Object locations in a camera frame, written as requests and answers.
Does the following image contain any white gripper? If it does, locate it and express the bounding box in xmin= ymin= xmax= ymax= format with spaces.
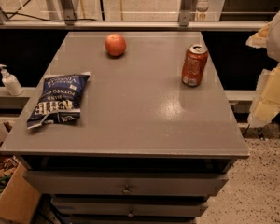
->
xmin=245 ymin=10 xmax=280 ymax=128

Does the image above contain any blue potato chip bag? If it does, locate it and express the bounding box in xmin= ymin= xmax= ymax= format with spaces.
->
xmin=27 ymin=72 xmax=91 ymax=129

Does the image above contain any orange soda can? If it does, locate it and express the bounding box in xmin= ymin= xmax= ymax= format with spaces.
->
xmin=181 ymin=44 xmax=208 ymax=87

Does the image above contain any grey drawer cabinet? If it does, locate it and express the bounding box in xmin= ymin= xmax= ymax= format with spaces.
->
xmin=1 ymin=32 xmax=248 ymax=224

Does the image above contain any red apple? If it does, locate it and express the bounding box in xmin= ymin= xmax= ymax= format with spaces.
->
xmin=105 ymin=34 xmax=126 ymax=57

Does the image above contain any white pump dispenser bottle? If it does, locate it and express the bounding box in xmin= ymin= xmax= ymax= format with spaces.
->
xmin=0 ymin=64 xmax=23 ymax=96

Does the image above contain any grey metal railing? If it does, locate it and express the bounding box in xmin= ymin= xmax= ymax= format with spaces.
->
xmin=0 ymin=0 xmax=280 ymax=31

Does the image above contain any cardboard box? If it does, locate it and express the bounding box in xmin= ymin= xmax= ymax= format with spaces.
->
xmin=0 ymin=164 xmax=41 ymax=224

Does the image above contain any black cable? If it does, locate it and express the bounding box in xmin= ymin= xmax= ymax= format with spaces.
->
xmin=4 ymin=12 xmax=97 ymax=23

